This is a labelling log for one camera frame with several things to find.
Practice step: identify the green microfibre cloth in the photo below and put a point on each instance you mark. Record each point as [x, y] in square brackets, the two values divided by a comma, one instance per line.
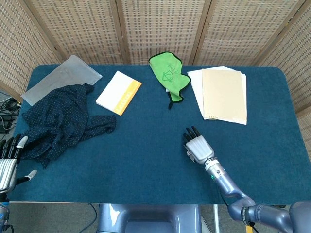
[170, 75]

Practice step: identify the woven folding screen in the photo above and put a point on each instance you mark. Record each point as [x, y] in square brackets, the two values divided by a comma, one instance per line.
[155, 29]

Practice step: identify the blue-grey robot torso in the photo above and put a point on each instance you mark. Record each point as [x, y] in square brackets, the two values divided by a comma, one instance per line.
[150, 218]

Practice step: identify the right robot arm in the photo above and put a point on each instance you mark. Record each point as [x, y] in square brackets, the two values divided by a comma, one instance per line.
[233, 191]

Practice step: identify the white table leg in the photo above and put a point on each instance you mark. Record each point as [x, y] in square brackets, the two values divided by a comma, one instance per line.
[216, 218]

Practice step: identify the beige paper folder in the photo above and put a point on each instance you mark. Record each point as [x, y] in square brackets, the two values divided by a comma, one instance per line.
[223, 94]

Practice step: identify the grey plastic document pouch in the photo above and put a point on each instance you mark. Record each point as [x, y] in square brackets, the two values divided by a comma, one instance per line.
[65, 75]

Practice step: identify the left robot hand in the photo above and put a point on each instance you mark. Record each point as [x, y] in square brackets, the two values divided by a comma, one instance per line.
[7, 167]

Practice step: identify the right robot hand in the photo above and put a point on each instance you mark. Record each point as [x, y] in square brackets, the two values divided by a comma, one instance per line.
[199, 146]

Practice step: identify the white and orange booklet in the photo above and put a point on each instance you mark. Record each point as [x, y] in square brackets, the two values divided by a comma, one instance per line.
[119, 92]

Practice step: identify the white paper sheets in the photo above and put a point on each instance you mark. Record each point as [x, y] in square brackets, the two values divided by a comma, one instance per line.
[196, 85]

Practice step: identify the dark blue dotted cloth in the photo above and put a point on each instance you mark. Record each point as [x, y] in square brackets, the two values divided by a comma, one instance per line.
[60, 121]

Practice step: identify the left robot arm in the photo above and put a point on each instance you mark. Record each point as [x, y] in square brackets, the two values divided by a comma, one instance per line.
[3, 213]

